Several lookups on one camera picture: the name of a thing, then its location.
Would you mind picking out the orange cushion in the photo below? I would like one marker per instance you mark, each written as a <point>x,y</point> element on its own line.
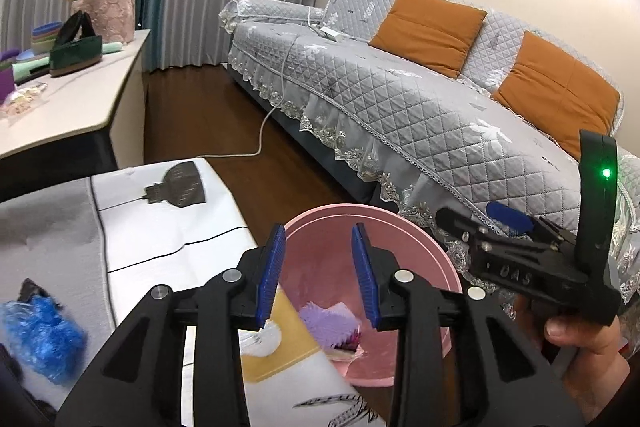
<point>558,94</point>
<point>436,34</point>

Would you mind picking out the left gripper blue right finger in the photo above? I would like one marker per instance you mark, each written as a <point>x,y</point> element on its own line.
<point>365,274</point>

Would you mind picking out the pink lace basket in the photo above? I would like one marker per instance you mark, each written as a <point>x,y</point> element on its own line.
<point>113,20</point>

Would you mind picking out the colourful gift box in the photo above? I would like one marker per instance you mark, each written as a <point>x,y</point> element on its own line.
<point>7,85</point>

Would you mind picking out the pink plastic trash bin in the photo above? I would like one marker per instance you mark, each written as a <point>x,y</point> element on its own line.
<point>318,269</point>

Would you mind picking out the person right hand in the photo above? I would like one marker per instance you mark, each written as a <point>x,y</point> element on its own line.
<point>598,370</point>

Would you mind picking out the black snack wrapper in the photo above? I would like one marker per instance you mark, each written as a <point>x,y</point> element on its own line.
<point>32,291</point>

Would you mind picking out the white side table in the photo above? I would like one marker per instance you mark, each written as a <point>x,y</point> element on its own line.
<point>89,123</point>

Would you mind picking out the grey quilted sofa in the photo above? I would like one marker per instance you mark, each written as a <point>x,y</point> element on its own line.
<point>428,141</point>

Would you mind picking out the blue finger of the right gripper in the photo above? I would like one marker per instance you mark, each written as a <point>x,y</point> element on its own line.
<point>515,220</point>

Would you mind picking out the stacked coloured bowls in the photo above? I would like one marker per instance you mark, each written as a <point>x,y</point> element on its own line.
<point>43,37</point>

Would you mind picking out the orange cushion near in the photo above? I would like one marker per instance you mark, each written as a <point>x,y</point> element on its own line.
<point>436,34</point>

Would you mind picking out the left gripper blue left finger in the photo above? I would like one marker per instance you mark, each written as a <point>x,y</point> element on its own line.
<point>269,267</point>

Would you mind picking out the orange cushion far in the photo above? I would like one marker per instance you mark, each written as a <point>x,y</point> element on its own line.
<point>558,94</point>

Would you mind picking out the grey table mat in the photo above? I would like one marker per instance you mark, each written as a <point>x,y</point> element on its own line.
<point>54,238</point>

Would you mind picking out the blue plastic bag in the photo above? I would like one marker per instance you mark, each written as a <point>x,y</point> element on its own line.
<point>42,337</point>

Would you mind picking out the white printed tablecloth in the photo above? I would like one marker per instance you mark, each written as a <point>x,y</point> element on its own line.
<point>288,379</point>

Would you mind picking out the magenta patterned wrapper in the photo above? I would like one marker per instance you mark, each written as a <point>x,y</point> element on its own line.
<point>351,343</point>

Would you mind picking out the purple foam net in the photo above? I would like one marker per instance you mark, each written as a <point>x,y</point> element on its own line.
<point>330,325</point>

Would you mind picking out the dark green basket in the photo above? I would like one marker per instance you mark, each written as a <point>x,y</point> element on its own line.
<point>76,46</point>

